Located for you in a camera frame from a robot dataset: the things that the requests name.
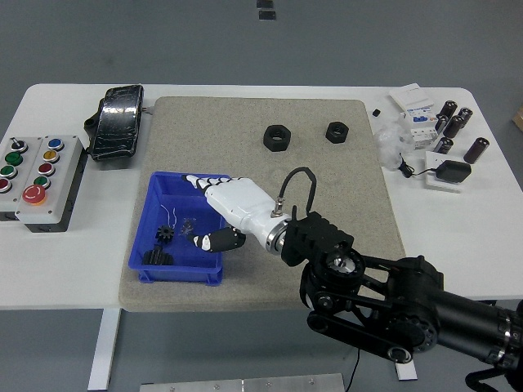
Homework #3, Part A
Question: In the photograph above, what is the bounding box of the clear plastic bag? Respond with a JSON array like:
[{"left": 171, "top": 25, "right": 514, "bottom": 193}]
[{"left": 373, "top": 124, "right": 412, "bottom": 171}]

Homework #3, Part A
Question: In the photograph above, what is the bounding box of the white plate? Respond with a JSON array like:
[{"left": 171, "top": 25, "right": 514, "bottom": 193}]
[{"left": 424, "top": 150, "right": 465, "bottom": 193}]

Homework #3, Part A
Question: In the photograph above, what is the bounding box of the white flat box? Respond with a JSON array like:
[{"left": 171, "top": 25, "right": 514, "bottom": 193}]
[{"left": 387, "top": 83, "right": 435, "bottom": 111}]

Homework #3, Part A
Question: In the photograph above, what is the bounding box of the black foil-wrapped device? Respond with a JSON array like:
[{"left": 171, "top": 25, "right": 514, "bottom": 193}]
[{"left": 83, "top": 84, "right": 146, "bottom": 163}]

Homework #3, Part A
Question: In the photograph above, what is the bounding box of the white string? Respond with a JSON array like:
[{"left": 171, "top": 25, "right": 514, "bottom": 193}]
[{"left": 161, "top": 205, "right": 179, "bottom": 228}]

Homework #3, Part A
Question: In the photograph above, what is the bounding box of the large black hex nut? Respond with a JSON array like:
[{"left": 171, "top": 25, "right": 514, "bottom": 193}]
[{"left": 262, "top": 124, "right": 293, "bottom": 153}]

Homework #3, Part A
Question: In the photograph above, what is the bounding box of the silver metal plate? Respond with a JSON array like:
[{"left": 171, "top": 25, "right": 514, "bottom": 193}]
[{"left": 139, "top": 372, "right": 346, "bottom": 392}]

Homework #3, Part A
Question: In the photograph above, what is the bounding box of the blue plastic bin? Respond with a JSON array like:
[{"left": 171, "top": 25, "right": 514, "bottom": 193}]
[{"left": 127, "top": 170, "right": 233, "bottom": 286}]

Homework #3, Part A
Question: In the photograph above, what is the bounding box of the white circuit breaker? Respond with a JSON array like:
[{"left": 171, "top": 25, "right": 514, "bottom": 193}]
[{"left": 398, "top": 106, "right": 438, "bottom": 150}]

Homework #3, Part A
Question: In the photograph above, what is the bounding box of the grey selector-switch button box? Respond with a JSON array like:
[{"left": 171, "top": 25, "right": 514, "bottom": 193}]
[{"left": 0, "top": 136, "right": 44, "bottom": 222}]

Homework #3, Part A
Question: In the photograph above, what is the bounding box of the white table leg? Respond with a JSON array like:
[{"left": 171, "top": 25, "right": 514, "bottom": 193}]
[
  {"left": 87, "top": 309, "right": 122, "bottom": 391},
  {"left": 394, "top": 361, "right": 418, "bottom": 381}
]

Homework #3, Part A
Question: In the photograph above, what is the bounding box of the grey emergency-stop button box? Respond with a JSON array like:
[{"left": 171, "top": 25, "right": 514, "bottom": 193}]
[{"left": 15, "top": 136, "right": 85, "bottom": 234}]

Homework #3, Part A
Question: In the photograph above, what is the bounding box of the black adapter cable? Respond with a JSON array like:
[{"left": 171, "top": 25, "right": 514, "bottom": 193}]
[{"left": 397, "top": 151, "right": 439, "bottom": 178}]

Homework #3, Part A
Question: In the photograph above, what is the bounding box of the small black hex nut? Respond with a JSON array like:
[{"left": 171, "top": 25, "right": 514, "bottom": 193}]
[{"left": 325, "top": 121, "right": 351, "bottom": 144}]

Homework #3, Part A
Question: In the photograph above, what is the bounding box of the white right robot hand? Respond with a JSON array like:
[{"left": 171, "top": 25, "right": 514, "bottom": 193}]
[{"left": 181, "top": 173, "right": 288, "bottom": 253}]

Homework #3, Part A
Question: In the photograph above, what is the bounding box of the black power adapter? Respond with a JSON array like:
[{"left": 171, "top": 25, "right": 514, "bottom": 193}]
[{"left": 435, "top": 159, "right": 472, "bottom": 184}]

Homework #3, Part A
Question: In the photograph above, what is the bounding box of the large black gear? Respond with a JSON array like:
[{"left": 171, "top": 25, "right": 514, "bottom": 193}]
[{"left": 142, "top": 244, "right": 175, "bottom": 267}]

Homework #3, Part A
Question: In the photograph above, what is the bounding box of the black floor cable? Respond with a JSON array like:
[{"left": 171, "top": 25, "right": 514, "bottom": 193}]
[{"left": 349, "top": 347, "right": 363, "bottom": 392}]

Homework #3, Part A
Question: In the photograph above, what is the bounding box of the small black gear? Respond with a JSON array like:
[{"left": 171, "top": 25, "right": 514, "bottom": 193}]
[{"left": 154, "top": 224, "right": 177, "bottom": 245}]

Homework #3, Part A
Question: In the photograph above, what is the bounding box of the grey-brown mat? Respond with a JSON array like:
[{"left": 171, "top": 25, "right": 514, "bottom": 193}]
[{"left": 118, "top": 96, "right": 405, "bottom": 314}]

